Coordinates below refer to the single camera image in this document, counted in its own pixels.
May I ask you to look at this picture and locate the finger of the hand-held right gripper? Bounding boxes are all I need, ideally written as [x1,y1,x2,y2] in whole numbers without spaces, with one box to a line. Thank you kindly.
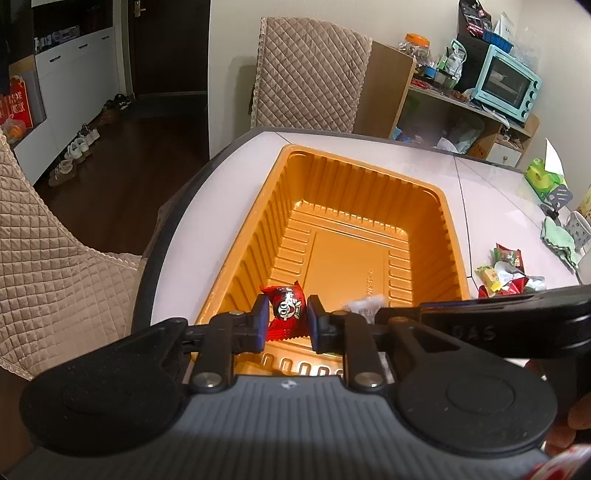
[418,285,591,319]
[375,302,426,325]

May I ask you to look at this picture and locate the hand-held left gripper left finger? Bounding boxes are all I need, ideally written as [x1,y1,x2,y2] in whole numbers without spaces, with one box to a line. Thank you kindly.
[184,294,270,393]

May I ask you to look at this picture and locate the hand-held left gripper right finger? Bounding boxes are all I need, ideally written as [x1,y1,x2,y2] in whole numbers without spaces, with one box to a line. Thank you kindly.
[307,294,417,393]

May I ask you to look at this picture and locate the red cartoon face candy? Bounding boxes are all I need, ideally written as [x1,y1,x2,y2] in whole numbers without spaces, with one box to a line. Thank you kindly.
[259,282,309,343]

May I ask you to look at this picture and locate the clear candy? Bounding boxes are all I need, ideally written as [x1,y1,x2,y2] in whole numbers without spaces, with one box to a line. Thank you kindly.
[342,295,387,320]

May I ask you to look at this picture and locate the orange plastic tray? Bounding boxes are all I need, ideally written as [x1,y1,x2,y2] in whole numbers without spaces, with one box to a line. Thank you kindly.
[194,144,472,377]

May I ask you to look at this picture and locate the person's right hand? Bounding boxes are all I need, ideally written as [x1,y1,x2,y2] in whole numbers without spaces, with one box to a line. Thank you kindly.
[525,360,591,457]

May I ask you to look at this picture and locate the large red snack packet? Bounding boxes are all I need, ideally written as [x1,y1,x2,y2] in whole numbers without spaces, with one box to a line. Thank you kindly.
[499,275,530,297]

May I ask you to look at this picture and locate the yellow candy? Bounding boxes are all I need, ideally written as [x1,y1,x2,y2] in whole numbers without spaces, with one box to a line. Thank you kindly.
[475,265,504,296]

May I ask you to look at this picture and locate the red green candy packet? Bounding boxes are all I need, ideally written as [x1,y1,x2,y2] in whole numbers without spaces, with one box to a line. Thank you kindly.
[492,243,525,274]

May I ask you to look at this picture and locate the green cloth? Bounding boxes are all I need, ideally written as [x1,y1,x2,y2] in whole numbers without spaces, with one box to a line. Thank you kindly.
[540,216,581,272]

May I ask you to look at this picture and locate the white patterned mug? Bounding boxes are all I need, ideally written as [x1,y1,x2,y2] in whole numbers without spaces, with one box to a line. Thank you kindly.
[565,211,591,253]

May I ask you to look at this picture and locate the green tissue pack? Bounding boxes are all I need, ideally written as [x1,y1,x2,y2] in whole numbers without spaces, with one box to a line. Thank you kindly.
[525,138,568,195]

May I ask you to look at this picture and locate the red white cloth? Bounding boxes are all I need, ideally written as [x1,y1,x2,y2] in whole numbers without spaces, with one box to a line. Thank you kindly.
[530,445,591,480]

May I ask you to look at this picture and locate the white plastic bag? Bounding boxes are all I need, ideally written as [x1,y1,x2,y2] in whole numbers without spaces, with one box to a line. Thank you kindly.
[436,115,485,154]

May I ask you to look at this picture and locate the light blue toaster oven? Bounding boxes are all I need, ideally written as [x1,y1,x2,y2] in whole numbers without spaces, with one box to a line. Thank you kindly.
[472,44,543,123]

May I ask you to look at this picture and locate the quilted beige chair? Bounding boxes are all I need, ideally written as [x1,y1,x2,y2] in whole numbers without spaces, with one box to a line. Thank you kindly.
[0,127,149,382]
[249,17,373,135]

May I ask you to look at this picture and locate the wooden shelf unit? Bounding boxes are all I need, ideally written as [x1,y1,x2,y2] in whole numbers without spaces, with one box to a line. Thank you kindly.
[353,41,541,168]

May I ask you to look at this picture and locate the quilted beige chair back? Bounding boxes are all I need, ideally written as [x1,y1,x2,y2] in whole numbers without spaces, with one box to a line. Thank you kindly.
[249,17,373,135]

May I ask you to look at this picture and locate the green white snack bags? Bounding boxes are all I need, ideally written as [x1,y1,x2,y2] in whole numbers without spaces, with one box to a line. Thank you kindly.
[436,39,468,88]

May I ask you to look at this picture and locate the row of shoes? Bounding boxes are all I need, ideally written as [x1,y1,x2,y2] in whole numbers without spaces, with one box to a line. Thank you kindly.
[48,93,133,188]

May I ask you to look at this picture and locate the orange lid candy jar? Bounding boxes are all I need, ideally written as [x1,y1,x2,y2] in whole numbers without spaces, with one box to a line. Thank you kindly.
[398,33,431,75]

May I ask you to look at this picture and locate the black red box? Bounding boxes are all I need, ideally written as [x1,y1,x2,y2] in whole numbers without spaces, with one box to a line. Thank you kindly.
[457,0,494,37]

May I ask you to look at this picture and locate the dark door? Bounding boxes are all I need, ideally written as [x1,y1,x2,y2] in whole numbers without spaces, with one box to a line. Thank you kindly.
[127,0,211,96]

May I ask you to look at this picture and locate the white cabinet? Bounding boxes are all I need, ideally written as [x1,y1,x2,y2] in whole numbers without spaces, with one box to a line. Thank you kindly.
[9,25,122,186]

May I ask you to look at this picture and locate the red gift bag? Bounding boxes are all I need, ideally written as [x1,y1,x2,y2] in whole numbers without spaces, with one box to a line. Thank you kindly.
[0,76,36,131]

